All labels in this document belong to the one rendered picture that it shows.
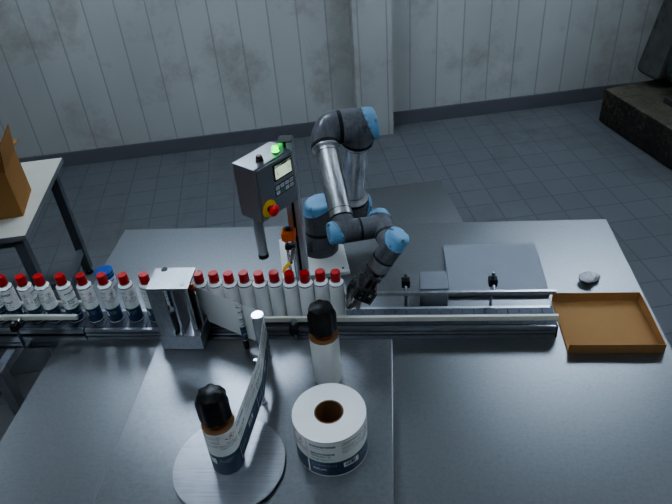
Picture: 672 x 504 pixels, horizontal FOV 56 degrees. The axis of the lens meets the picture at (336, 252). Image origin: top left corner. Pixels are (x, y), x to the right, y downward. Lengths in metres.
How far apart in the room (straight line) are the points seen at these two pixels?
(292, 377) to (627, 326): 1.14
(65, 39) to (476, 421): 4.25
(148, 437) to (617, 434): 1.35
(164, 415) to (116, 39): 3.68
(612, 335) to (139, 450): 1.54
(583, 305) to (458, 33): 3.42
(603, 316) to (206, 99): 3.80
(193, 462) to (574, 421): 1.10
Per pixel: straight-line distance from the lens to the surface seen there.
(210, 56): 5.19
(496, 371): 2.10
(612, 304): 2.42
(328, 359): 1.88
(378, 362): 2.04
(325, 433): 1.69
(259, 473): 1.81
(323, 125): 2.15
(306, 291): 2.10
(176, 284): 2.04
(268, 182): 1.93
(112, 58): 5.29
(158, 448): 1.95
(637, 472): 1.96
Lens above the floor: 2.36
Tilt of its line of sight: 36 degrees down
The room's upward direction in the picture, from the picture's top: 5 degrees counter-clockwise
